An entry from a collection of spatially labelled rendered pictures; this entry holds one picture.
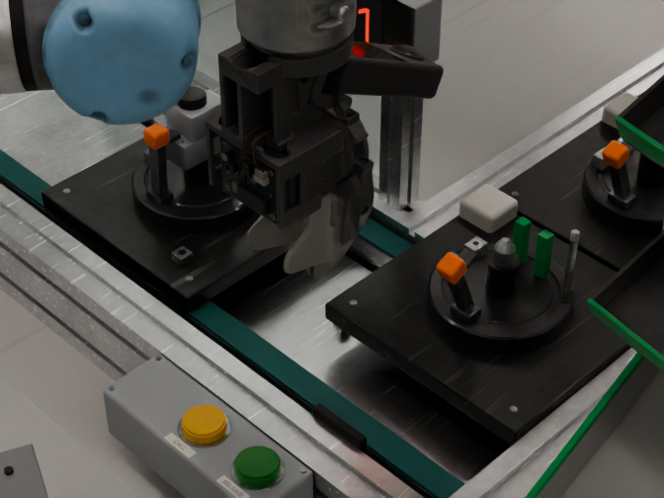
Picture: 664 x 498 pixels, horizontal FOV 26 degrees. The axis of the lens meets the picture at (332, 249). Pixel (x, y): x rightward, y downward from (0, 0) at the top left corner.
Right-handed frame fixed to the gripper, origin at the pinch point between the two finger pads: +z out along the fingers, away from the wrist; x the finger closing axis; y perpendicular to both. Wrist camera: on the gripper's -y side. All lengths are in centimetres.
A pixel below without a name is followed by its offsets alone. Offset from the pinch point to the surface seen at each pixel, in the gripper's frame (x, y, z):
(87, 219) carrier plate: -44, -9, 26
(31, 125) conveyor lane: -68, -18, 32
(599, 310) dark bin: 16.2, -12.0, 2.5
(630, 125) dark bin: 16.2, -12.2, -13.6
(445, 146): -36, -56, 37
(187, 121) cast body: -37.5, -17.8, 15.3
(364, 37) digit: -24.0, -29.1, 4.5
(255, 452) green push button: -7.5, 0.9, 26.1
